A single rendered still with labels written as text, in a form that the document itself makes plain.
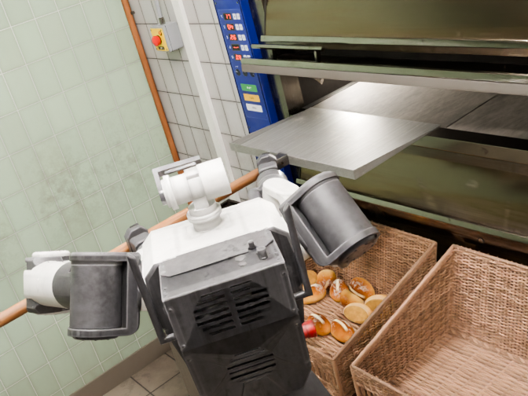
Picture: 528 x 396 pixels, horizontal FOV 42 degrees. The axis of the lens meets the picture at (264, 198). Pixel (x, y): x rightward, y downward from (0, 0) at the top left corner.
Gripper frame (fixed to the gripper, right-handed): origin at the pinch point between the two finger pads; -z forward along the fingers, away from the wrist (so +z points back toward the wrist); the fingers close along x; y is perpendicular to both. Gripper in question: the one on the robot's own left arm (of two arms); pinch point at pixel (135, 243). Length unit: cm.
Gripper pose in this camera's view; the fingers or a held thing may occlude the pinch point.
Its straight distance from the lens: 176.0
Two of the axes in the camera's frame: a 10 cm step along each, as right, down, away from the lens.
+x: 2.4, 8.8, 4.1
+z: 5.2, 2.4, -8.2
